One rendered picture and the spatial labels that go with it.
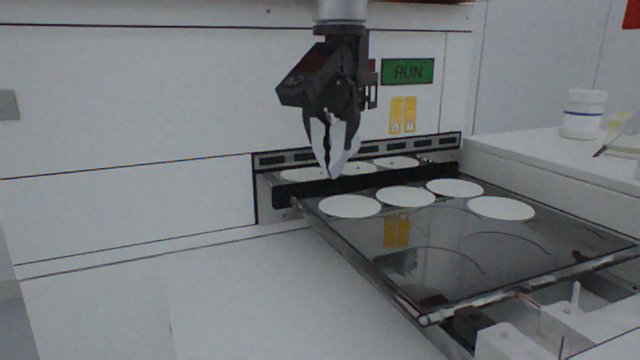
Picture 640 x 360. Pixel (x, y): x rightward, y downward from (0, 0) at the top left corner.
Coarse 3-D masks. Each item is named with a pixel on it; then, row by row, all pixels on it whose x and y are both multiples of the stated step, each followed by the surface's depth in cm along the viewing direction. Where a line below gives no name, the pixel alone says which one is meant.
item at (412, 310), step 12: (300, 204) 67; (312, 216) 62; (324, 228) 58; (336, 240) 55; (348, 252) 52; (360, 264) 49; (372, 276) 47; (384, 288) 44; (396, 288) 44; (396, 300) 42; (408, 300) 42; (408, 312) 41; (420, 312) 40
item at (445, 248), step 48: (336, 192) 73; (432, 192) 73; (384, 240) 55; (432, 240) 55; (480, 240) 55; (528, 240) 55; (576, 240) 55; (624, 240) 55; (432, 288) 44; (480, 288) 44
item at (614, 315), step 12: (624, 300) 45; (636, 300) 45; (600, 312) 43; (612, 312) 43; (624, 312) 43; (636, 312) 43; (612, 324) 41; (624, 324) 41; (636, 324) 41; (528, 336) 40; (540, 336) 40; (552, 348) 38
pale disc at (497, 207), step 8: (472, 200) 69; (480, 200) 69; (488, 200) 69; (496, 200) 69; (504, 200) 69; (512, 200) 69; (472, 208) 66; (480, 208) 66; (488, 208) 66; (496, 208) 66; (504, 208) 66; (512, 208) 66; (520, 208) 66; (528, 208) 66; (496, 216) 63; (504, 216) 63; (512, 216) 63; (520, 216) 63; (528, 216) 63
